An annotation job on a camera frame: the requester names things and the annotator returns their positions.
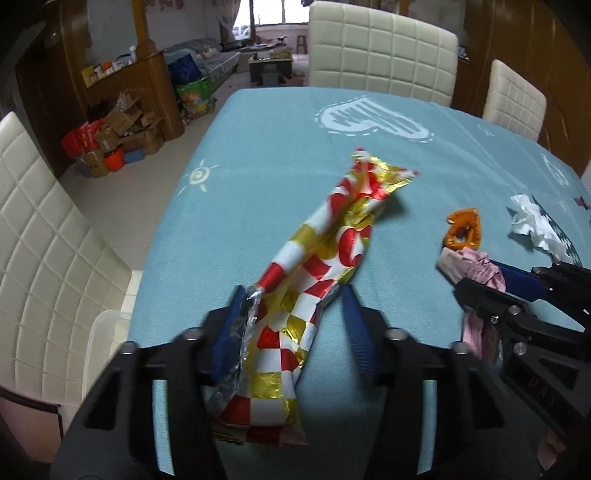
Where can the person's right hand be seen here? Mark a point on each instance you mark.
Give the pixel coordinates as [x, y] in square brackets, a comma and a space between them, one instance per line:
[551, 450]

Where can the square clear plastic container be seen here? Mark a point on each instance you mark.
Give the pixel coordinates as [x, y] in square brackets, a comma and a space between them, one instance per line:
[104, 350]

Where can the crumpled white tissue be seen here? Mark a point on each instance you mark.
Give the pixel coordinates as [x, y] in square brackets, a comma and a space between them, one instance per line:
[531, 221]

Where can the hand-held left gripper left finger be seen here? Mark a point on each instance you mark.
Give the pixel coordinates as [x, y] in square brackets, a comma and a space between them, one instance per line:
[228, 337]

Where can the colourful printed bag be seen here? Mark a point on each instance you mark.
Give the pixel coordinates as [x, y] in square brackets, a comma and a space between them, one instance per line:
[196, 97]

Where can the white bottle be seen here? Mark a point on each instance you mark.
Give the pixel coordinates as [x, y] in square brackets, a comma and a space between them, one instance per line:
[133, 54]

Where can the blue bag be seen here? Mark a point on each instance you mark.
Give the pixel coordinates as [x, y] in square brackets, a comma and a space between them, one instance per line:
[184, 71]

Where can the living room window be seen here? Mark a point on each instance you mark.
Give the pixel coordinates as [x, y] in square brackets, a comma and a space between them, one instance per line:
[272, 11]

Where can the red wall decoration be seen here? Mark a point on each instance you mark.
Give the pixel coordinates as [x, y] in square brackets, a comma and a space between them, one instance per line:
[164, 4]

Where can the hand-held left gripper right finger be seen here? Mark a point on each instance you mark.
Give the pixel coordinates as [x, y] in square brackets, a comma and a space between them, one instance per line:
[362, 337]

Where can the red gold checkered wrapper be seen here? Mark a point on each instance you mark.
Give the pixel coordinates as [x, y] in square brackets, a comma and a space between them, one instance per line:
[323, 258]

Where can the orange foil wrapper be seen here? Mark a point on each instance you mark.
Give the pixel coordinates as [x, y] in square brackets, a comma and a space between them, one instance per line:
[472, 224]

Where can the pile of cardboard boxes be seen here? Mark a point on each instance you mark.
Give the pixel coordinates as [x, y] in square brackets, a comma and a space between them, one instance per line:
[124, 124]

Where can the dark coffee table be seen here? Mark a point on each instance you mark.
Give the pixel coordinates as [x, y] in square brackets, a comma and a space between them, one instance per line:
[270, 64]

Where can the grey fabric sofa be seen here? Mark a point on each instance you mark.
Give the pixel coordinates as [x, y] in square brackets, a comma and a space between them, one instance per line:
[212, 57]

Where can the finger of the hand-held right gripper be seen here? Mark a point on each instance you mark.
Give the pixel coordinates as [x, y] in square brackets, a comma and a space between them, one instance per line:
[480, 300]
[521, 282]

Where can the white quilted dining chair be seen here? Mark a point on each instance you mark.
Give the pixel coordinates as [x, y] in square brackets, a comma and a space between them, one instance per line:
[383, 50]
[46, 258]
[512, 101]

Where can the wooden stool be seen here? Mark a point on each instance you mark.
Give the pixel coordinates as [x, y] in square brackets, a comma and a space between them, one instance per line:
[302, 44]

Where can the light blue printed tablecloth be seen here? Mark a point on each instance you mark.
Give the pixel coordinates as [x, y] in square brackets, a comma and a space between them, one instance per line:
[277, 161]

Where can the red plastic bucket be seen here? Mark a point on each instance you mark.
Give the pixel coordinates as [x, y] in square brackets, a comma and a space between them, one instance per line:
[114, 160]

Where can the pink wrapper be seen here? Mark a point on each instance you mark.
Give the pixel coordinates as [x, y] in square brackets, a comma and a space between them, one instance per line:
[471, 267]

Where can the patterned sheer curtain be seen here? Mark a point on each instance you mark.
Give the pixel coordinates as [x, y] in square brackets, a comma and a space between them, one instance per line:
[228, 21]

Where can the wooden divider cabinet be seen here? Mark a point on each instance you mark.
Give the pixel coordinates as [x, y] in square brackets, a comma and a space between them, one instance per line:
[152, 87]

